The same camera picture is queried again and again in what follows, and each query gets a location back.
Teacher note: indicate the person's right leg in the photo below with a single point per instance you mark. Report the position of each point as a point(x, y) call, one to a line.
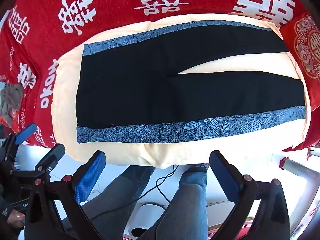
point(187, 205)

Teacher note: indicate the cream blanket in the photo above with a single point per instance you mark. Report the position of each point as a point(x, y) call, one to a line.
point(225, 152)

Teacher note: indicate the red box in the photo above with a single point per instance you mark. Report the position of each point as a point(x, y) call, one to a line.
point(246, 227)

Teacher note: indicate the red cushion with gold pattern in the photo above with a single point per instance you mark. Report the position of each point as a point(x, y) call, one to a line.
point(307, 45)

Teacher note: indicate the person's left leg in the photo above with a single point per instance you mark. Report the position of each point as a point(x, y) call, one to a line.
point(125, 190)

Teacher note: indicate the grey brown cloth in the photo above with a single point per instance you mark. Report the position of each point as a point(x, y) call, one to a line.
point(10, 102)

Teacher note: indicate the red printed blanket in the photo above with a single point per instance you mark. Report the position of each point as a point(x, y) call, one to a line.
point(112, 5)

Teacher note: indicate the white floor appliance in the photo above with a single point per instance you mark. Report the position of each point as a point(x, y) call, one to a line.
point(150, 212)

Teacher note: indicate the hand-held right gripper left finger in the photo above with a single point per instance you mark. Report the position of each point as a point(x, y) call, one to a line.
point(90, 177)

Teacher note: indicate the metal tube with red cap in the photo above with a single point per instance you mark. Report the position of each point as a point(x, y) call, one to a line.
point(300, 169)

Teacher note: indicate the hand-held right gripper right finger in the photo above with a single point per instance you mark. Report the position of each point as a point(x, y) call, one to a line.
point(225, 175)

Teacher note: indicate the black pants with blue stripes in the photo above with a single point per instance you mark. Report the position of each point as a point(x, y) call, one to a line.
point(150, 92)

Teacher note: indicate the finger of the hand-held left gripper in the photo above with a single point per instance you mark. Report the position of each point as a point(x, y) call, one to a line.
point(25, 132)
point(51, 158)

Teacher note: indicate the person's left hand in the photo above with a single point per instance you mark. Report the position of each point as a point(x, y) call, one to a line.
point(16, 220)

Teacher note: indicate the person's left forearm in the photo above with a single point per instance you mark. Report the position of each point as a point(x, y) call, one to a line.
point(3, 212)

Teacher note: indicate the person's leg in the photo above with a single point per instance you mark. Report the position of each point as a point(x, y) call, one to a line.
point(187, 205)
point(125, 190)

